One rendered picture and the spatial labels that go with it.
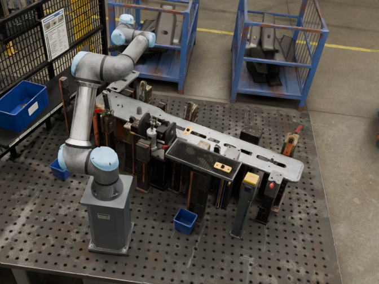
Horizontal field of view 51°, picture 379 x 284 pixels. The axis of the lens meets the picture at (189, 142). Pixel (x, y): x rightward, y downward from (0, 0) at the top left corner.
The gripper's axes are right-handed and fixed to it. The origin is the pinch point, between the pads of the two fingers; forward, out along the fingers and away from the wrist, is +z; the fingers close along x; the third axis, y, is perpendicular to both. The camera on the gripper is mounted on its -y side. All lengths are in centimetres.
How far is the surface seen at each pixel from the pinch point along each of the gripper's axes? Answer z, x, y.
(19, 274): 74, -103, 2
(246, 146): 21, 5, 84
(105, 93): 6.2, -17.4, 0.0
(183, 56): 81, 161, -26
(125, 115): 26.6, -6.3, 7.4
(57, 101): 26.4, -19.1, -33.6
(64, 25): -2, 19, -55
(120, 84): 28.0, 20.3, -13.0
